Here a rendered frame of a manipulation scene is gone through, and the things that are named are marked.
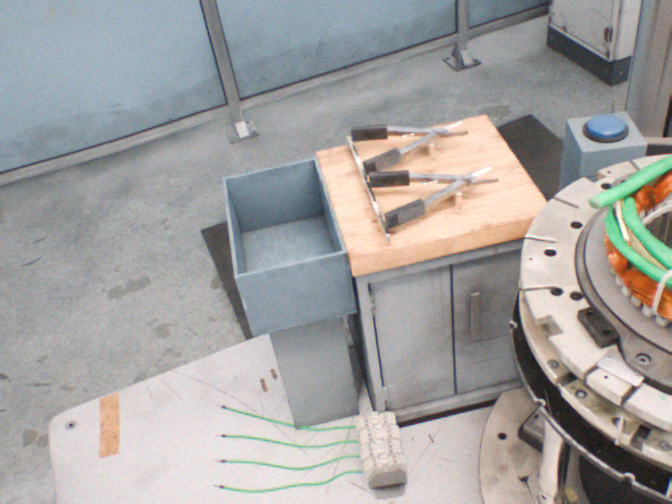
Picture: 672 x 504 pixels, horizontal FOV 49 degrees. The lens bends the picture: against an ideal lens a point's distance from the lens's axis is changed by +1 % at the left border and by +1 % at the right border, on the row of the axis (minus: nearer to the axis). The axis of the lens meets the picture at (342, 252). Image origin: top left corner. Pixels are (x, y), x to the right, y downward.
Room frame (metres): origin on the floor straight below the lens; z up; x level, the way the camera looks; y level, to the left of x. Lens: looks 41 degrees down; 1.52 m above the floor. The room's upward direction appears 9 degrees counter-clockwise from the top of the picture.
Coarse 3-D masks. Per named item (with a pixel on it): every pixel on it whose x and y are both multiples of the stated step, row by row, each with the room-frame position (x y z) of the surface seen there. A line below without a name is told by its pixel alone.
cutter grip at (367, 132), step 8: (352, 128) 0.68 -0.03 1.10; (360, 128) 0.67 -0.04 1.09; (368, 128) 0.67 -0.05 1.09; (376, 128) 0.67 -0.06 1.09; (384, 128) 0.67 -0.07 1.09; (352, 136) 0.67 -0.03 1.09; (360, 136) 0.67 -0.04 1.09; (368, 136) 0.67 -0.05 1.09; (376, 136) 0.67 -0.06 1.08; (384, 136) 0.67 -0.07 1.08
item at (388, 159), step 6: (390, 150) 0.62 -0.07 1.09; (396, 150) 0.62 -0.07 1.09; (378, 156) 0.62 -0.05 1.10; (384, 156) 0.62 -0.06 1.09; (390, 156) 0.62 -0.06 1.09; (396, 156) 0.62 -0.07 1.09; (366, 162) 0.61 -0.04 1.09; (372, 162) 0.61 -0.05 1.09; (378, 162) 0.61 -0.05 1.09; (384, 162) 0.61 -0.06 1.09; (390, 162) 0.62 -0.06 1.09; (396, 162) 0.62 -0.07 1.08; (366, 168) 0.61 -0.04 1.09; (372, 168) 0.61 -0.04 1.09; (378, 168) 0.61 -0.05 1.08; (384, 168) 0.61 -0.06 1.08; (366, 174) 0.61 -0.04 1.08
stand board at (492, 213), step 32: (480, 128) 0.68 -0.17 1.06; (320, 160) 0.67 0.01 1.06; (352, 160) 0.66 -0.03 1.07; (416, 160) 0.64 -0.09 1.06; (448, 160) 0.63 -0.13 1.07; (480, 160) 0.62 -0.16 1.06; (512, 160) 0.61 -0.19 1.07; (352, 192) 0.60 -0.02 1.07; (384, 192) 0.59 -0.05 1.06; (416, 192) 0.59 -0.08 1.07; (480, 192) 0.57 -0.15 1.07; (512, 192) 0.56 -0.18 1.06; (352, 224) 0.55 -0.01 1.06; (416, 224) 0.54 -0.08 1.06; (448, 224) 0.53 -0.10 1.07; (480, 224) 0.52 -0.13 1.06; (512, 224) 0.52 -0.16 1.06; (352, 256) 0.51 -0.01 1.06; (384, 256) 0.50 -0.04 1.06; (416, 256) 0.51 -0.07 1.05
